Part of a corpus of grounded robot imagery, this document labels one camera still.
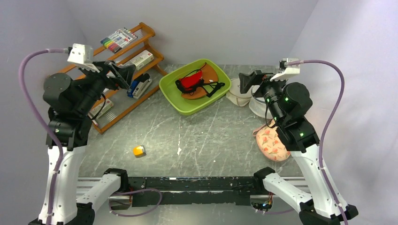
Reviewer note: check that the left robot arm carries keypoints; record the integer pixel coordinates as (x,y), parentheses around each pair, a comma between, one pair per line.
(70,102)

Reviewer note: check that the colored marker pack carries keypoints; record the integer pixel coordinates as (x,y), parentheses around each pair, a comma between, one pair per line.
(118,40)

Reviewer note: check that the wooden shelf rack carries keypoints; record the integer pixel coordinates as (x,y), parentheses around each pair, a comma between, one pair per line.
(122,103)

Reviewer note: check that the beige embroidered bag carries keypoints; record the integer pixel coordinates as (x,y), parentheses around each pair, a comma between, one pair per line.
(235,96)

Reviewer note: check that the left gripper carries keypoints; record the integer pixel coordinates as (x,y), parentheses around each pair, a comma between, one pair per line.
(125,74)

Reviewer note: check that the yellow white small block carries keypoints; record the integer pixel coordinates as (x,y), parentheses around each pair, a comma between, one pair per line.
(139,151)

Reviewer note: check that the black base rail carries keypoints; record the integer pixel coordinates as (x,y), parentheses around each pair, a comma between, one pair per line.
(148,191)

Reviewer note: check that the white small box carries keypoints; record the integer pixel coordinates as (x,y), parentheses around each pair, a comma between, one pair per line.
(140,60)

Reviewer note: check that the floral pink pouch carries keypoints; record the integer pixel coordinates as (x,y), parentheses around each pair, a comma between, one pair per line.
(269,143)

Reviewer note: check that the red black bra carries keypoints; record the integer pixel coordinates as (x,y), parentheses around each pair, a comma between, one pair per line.
(191,82)

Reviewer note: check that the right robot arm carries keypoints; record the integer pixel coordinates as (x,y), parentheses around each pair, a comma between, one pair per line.
(288,103)

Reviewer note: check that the orange brown bra pad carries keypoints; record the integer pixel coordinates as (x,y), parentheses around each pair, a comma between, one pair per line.
(210,76)

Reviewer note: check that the green plastic tray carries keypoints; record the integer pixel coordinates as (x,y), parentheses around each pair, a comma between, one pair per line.
(217,83)

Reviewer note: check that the red white flat box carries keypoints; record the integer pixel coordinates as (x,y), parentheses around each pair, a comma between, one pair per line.
(100,109)

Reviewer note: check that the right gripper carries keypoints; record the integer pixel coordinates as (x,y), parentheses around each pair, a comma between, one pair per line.
(256,78)

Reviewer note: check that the blue black stapler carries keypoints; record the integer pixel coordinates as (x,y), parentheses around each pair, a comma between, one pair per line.
(139,86)

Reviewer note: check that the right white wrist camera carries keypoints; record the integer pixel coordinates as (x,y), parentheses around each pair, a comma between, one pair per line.
(288,68)

